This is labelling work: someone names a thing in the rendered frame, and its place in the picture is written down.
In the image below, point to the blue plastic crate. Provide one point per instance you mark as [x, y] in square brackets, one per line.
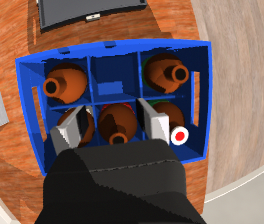
[114, 69]

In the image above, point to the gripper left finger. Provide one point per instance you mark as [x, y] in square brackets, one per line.
[71, 131]

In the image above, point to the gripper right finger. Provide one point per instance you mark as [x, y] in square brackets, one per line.
[156, 125]

